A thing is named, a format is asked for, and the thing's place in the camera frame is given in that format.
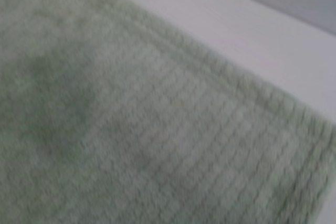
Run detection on pale green ribbed towel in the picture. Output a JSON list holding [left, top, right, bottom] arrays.
[[0, 0, 336, 224]]

